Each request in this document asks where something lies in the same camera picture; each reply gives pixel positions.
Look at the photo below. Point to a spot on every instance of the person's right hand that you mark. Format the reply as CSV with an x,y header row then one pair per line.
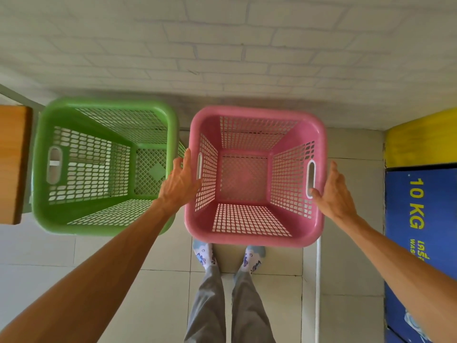
x,y
335,196

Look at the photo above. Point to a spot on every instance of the person's left hand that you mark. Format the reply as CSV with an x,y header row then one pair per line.
x,y
177,186

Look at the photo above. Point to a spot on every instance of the person's right thumb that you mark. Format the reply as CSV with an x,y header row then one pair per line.
x,y
316,194

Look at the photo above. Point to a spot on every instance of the person's left thumb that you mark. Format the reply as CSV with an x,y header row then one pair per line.
x,y
197,183

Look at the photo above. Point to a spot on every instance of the pink plastic laundry basket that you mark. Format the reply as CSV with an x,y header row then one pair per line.
x,y
250,175

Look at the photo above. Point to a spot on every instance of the person's left forearm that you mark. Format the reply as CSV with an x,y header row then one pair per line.
x,y
89,275

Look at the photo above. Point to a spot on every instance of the person's right forearm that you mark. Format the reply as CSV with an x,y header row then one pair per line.
x,y
403,271

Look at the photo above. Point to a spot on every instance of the white patterned sock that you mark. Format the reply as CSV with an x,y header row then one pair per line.
x,y
251,262
204,257

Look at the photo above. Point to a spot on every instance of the white pipe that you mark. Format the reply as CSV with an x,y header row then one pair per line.
x,y
317,289

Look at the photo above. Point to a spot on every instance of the green plastic laundry basket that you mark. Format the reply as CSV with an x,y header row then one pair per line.
x,y
103,164

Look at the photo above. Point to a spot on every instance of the blue and yellow washing machine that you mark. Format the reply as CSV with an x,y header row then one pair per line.
x,y
421,210

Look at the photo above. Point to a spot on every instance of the grey trousers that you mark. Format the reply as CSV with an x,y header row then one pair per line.
x,y
246,314

